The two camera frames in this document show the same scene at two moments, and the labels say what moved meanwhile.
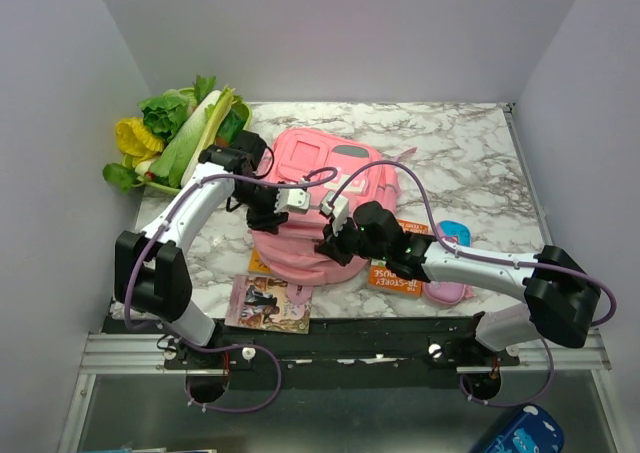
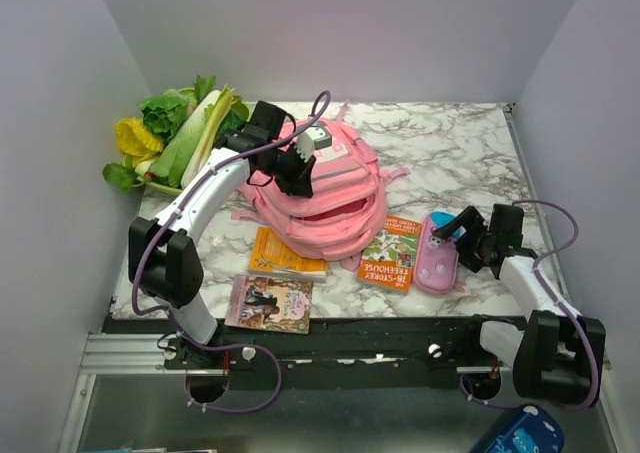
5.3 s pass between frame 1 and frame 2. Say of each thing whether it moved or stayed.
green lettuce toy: stayed
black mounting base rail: stayed
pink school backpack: moved
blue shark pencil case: stayed
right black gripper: moved
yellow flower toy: stayed
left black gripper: moved
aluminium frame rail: stayed
